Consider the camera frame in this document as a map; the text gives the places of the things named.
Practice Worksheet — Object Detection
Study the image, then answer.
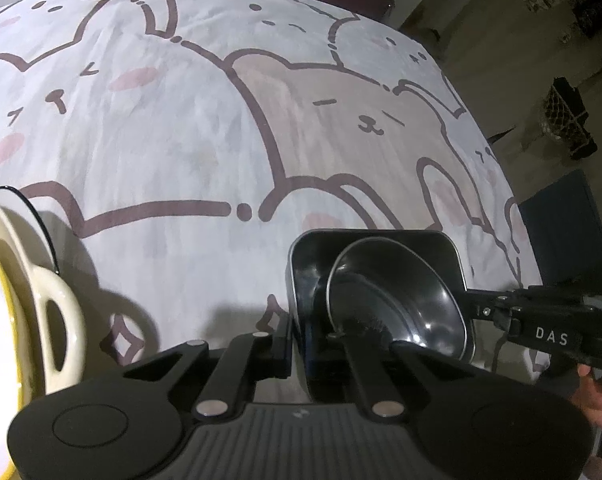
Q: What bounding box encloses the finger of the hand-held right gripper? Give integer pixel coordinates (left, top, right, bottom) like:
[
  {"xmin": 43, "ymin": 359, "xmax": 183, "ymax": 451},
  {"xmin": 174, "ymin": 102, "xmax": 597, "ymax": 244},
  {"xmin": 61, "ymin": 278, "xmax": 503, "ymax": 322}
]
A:
[{"xmin": 463, "ymin": 289, "xmax": 520, "ymax": 333}]

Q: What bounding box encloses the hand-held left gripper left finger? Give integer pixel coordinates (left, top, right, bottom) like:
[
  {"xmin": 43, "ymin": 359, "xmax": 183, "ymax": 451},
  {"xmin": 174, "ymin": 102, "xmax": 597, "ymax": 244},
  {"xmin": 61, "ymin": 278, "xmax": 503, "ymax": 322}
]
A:
[{"xmin": 123, "ymin": 317, "xmax": 294, "ymax": 418}]

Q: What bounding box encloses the bear print tablecloth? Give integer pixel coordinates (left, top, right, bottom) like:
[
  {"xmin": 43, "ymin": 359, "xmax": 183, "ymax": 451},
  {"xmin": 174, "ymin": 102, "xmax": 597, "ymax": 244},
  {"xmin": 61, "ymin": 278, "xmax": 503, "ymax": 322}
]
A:
[{"xmin": 0, "ymin": 0, "xmax": 542, "ymax": 411}]

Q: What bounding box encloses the round steel bowl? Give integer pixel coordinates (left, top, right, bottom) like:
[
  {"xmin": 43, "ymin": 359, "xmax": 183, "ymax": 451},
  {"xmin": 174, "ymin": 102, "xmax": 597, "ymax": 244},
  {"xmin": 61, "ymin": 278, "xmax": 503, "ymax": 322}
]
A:
[{"xmin": 326, "ymin": 238, "xmax": 469, "ymax": 361}]

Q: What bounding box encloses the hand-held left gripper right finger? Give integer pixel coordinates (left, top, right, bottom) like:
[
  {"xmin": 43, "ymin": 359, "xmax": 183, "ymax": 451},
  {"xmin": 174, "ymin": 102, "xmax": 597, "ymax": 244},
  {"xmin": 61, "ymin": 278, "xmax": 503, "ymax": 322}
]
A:
[{"xmin": 327, "ymin": 331, "xmax": 486, "ymax": 418}]

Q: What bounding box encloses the dark floor basket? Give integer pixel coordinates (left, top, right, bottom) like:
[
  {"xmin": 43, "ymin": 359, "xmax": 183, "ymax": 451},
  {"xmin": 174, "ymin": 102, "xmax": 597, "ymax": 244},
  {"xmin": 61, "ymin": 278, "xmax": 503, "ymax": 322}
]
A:
[{"xmin": 543, "ymin": 77, "xmax": 599, "ymax": 161}]

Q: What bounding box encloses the person's right hand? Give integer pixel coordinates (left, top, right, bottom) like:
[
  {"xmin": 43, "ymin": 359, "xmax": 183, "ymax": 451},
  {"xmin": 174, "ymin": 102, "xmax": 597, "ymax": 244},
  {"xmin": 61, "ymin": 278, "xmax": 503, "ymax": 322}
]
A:
[{"xmin": 571, "ymin": 365, "xmax": 602, "ymax": 431}]

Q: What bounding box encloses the square steel container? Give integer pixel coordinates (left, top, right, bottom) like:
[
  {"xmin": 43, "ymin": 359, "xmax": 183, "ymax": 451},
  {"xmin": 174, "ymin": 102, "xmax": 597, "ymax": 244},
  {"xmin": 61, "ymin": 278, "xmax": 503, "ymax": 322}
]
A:
[{"xmin": 289, "ymin": 229, "xmax": 476, "ymax": 401}]

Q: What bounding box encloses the cream bowl with handles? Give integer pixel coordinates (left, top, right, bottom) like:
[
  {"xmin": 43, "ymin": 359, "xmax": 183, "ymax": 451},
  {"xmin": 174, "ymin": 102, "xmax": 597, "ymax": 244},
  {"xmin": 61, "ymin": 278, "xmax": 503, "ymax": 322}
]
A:
[{"xmin": 0, "ymin": 191, "xmax": 88, "ymax": 480}]

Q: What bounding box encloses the white leaf print plate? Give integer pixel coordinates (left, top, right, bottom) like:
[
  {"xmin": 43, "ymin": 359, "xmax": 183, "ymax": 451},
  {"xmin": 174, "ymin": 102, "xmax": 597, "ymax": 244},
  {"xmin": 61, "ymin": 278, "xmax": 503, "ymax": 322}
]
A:
[{"xmin": 0, "ymin": 185, "xmax": 62, "ymax": 277}]

